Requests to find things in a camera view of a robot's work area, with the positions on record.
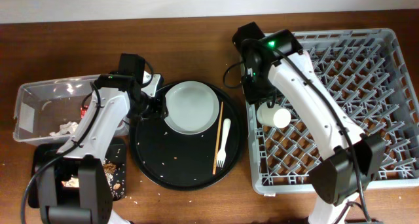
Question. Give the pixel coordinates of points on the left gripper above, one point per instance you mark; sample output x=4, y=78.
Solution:
x=160, y=112

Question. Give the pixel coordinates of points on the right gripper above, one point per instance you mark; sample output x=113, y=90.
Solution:
x=251, y=94

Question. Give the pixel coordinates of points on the cream plastic cup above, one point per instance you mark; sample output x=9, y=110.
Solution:
x=276, y=116

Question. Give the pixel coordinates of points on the wooden chopstick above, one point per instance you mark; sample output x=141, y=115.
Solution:
x=217, y=138

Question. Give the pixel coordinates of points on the light grey plate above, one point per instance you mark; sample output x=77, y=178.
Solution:
x=192, y=107

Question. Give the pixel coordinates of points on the red snack wrapper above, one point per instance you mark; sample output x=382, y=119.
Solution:
x=84, y=109

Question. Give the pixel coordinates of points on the white tissue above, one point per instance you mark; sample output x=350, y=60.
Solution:
x=68, y=128

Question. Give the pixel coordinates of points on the white plastic fork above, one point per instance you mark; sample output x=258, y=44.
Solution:
x=221, y=156

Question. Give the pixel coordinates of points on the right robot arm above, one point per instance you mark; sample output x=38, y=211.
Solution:
x=278, y=64

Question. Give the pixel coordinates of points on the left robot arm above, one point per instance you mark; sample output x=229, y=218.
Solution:
x=72, y=186

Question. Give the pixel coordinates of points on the grey dishwasher rack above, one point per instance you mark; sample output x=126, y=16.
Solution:
x=364, y=71

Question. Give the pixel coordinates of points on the black rectangular tray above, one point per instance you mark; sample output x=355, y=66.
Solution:
x=116, y=152

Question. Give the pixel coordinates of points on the food scraps pile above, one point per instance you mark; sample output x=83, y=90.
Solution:
x=116, y=175

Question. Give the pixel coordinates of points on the round black serving tray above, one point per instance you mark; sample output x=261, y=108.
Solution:
x=185, y=162

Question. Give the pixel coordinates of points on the clear plastic bin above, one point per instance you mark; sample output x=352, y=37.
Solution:
x=42, y=107

